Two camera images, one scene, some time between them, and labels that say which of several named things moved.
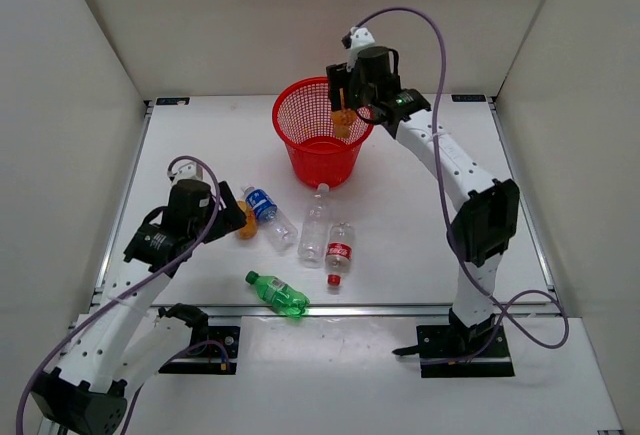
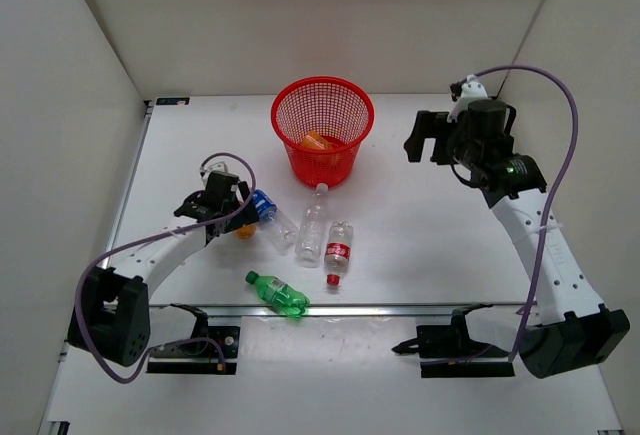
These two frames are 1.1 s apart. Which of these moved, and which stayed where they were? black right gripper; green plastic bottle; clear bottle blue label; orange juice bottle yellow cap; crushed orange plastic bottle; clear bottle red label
Moved: crushed orange plastic bottle; black right gripper
Stayed: green plastic bottle; clear bottle red label; clear bottle blue label; orange juice bottle yellow cap
